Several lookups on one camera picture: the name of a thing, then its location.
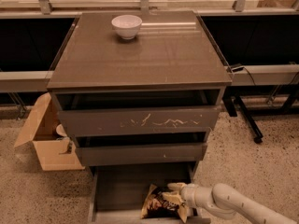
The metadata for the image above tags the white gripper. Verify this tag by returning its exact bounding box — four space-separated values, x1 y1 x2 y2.
162 182 198 208

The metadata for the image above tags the brown chip bag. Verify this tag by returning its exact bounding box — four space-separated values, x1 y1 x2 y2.
141 184 188 223

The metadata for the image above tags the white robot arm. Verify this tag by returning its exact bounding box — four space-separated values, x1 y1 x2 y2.
163 183 298 224

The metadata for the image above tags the middle drawer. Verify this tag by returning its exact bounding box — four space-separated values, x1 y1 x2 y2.
76 132 207 166

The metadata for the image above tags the open bottom drawer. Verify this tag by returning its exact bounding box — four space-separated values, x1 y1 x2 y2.
87 162 211 224

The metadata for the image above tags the dark brown drawer cabinet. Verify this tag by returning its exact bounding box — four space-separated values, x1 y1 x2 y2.
46 10 233 224

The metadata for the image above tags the top drawer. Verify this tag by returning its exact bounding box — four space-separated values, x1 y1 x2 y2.
56 91 220 137

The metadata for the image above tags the black wheeled stand leg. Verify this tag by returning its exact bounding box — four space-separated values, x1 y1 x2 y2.
222 91 263 144

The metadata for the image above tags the open cardboard box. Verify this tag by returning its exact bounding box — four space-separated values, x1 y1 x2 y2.
14 93 85 171

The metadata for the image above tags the white cup in box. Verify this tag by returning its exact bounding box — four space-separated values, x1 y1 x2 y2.
56 124 67 137

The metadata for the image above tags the white ceramic bowl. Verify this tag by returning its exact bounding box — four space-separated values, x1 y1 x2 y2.
111 15 142 39

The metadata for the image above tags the black power adapter with cable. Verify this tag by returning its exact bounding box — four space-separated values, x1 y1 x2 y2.
227 63 256 85

